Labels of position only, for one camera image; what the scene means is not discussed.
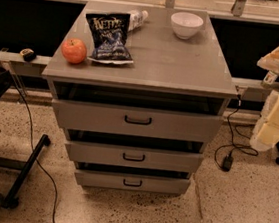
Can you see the grey bottom drawer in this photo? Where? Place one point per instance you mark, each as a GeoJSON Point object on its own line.
{"type": "Point", "coordinates": [131, 182]}

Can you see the grey drawer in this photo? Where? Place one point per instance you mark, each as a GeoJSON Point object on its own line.
{"type": "Point", "coordinates": [133, 157]}
{"type": "Point", "coordinates": [142, 122]}
{"type": "Point", "coordinates": [131, 182]}

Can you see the grey drawer cabinet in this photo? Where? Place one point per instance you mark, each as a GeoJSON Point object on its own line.
{"type": "Point", "coordinates": [189, 76]}

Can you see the grey top drawer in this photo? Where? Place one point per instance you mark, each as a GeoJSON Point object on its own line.
{"type": "Point", "coordinates": [142, 122]}

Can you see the grey middle drawer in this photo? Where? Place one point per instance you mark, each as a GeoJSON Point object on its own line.
{"type": "Point", "coordinates": [133, 157]}

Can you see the black kettle chips bag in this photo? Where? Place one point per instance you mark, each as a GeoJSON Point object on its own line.
{"type": "Point", "coordinates": [109, 32]}

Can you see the red apple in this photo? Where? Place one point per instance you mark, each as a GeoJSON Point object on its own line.
{"type": "Point", "coordinates": [74, 50]}

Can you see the clear plastic water bottle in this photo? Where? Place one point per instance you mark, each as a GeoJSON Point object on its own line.
{"type": "Point", "coordinates": [137, 18]}

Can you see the white ceramic bowl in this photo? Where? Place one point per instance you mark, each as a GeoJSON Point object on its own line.
{"type": "Point", "coordinates": [185, 24]}

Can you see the black yellow tape measure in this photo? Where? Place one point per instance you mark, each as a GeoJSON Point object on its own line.
{"type": "Point", "coordinates": [28, 54]}

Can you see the small glass bottle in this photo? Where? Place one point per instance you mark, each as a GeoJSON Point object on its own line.
{"type": "Point", "coordinates": [269, 80]}

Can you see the black cart frame left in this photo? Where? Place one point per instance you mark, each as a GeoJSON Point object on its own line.
{"type": "Point", "coordinates": [11, 201]}

